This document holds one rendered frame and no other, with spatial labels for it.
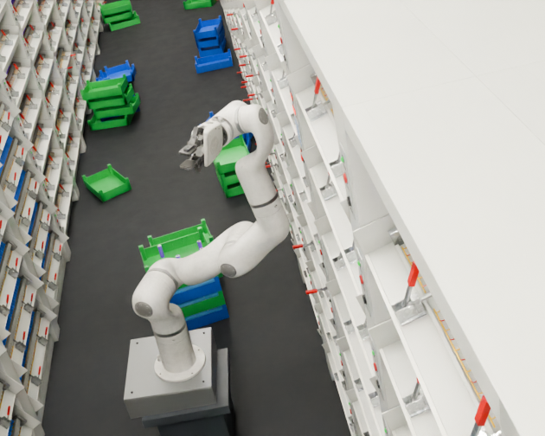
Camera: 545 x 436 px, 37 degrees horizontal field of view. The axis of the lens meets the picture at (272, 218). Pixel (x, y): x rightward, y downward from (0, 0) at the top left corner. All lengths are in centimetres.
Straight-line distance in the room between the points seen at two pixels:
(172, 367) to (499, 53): 199
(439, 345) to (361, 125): 31
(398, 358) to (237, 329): 238
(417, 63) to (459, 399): 53
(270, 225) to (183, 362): 77
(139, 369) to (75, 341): 96
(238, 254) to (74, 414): 140
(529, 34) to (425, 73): 19
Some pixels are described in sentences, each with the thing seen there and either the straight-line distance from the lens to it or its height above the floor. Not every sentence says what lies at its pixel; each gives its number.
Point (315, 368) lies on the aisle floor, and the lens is 345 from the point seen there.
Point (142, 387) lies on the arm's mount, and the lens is 301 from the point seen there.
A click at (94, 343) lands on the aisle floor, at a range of 394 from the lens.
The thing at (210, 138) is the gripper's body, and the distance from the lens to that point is 217.
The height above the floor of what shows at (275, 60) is 139.
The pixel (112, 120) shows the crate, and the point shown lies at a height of 5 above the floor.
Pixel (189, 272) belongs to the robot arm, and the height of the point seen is 85.
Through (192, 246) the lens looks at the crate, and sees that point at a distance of 377.
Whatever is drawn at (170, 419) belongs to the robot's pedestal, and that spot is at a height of 26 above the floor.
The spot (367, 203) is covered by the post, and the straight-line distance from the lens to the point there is 127.
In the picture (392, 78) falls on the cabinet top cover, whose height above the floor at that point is 181.
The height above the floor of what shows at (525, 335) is 181.
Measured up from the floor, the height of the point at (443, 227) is 181.
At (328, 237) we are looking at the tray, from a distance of 209.
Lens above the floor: 230
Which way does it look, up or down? 31 degrees down
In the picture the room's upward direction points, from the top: 12 degrees counter-clockwise
